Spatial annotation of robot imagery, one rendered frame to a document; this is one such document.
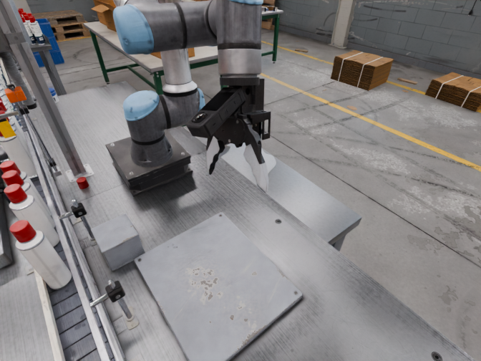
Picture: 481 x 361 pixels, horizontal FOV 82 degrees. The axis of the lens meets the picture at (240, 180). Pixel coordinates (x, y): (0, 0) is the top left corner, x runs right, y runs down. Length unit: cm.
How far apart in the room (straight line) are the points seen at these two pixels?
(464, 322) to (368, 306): 124
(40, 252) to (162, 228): 34
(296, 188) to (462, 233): 163
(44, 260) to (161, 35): 53
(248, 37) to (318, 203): 66
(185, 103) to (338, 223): 64
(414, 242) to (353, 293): 145
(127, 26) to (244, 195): 66
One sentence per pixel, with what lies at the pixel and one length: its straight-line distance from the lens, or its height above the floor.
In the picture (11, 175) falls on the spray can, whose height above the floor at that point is 108.
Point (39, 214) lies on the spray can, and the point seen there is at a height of 100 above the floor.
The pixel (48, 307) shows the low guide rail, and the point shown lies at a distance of 78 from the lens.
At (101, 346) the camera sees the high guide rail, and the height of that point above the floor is 96.
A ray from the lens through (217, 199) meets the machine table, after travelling 99.
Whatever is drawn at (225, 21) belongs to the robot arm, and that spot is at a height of 142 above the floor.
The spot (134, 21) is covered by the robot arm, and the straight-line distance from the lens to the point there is 55.
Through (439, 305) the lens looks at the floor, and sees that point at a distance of 201.
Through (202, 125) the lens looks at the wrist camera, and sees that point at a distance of 44.
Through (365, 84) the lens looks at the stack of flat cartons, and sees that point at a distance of 443.
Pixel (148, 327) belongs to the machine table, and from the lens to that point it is 77.
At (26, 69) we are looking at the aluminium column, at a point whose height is 124.
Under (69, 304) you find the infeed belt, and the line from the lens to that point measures 80.
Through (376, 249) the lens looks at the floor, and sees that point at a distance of 207.
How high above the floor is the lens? 151
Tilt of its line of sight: 40 degrees down
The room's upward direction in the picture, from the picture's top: straight up
